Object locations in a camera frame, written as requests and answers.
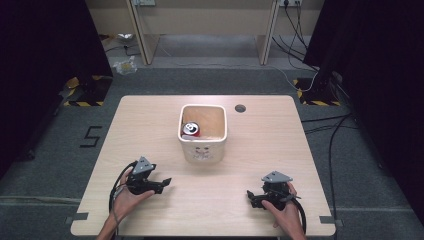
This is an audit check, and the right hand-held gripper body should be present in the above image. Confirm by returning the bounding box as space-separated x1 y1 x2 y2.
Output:
260 170 303 211

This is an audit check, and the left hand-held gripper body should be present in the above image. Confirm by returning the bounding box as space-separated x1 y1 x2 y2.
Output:
125 156 165 196

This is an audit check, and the white square bin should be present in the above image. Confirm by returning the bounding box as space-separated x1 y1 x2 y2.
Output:
177 103 229 164

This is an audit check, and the red soda can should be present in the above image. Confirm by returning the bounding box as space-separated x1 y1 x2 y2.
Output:
181 121 202 139

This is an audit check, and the person's left hand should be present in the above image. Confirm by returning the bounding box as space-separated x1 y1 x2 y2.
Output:
112 167 156 224

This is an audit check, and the person's right hand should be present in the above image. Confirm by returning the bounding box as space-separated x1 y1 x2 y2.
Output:
260 181 307 238

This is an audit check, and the grey tape piece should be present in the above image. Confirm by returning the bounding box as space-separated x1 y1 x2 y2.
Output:
64 212 90 225
318 215 345 228

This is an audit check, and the black stand base striped tape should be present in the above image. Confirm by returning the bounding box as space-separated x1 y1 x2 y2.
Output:
62 75 113 108
292 77 343 107

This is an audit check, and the clear plastic wrapper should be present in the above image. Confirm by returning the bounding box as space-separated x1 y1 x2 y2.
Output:
112 55 139 77

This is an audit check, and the crumpled silver foil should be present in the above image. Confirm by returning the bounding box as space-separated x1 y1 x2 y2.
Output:
114 32 136 45

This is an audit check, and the black curtain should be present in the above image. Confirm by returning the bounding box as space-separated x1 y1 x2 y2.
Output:
302 0 424 226
0 0 113 179

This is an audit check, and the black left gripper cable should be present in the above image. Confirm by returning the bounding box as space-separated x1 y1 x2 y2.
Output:
108 160 139 240

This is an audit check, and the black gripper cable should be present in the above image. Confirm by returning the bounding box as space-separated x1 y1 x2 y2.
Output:
108 160 139 240
291 196 308 236

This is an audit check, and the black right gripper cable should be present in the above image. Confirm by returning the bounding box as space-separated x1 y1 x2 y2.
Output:
291 196 308 236

